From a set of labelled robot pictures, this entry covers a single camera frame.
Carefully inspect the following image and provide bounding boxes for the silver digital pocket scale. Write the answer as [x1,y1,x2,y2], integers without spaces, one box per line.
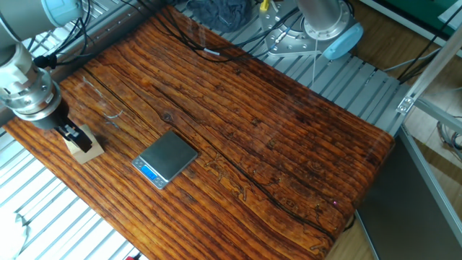
[131,129,199,191]

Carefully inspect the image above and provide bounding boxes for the grey metal side panel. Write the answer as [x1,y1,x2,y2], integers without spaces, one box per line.
[355,126,462,260]

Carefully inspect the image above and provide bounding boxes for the coiled grey cables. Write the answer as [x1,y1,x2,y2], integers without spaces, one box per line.
[435,117,462,162]

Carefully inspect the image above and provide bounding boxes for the black cable with plug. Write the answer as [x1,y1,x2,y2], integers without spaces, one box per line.
[32,0,98,70]

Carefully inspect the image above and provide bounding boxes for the aluminium frame beam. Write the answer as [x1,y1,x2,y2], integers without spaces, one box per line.
[414,97,462,135]
[396,124,462,250]

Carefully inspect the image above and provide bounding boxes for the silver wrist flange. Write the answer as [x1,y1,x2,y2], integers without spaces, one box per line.
[0,70,63,122]

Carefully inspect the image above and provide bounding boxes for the dark grey cloth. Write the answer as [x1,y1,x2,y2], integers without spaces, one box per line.
[186,0,253,33]

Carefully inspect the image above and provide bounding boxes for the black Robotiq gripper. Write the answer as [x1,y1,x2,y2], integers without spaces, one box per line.
[34,103,94,153]

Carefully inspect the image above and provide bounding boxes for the wood grain table board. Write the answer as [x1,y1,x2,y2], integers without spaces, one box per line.
[3,5,396,260]

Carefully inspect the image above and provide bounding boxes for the grey floor cable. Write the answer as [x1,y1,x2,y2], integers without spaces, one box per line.
[382,46,443,73]

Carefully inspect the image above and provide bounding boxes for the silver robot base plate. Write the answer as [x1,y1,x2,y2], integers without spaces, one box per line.
[258,0,328,59]

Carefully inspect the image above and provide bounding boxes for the white zip tie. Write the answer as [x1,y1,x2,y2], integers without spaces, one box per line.
[310,35,322,79]

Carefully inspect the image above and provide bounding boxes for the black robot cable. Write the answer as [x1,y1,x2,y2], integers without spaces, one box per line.
[121,0,302,64]

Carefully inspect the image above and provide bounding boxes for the light wooden block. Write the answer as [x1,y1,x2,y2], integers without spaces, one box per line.
[64,124,105,165]

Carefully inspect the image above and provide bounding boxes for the aluminium frame post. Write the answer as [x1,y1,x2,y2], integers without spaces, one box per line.
[396,21,462,116]

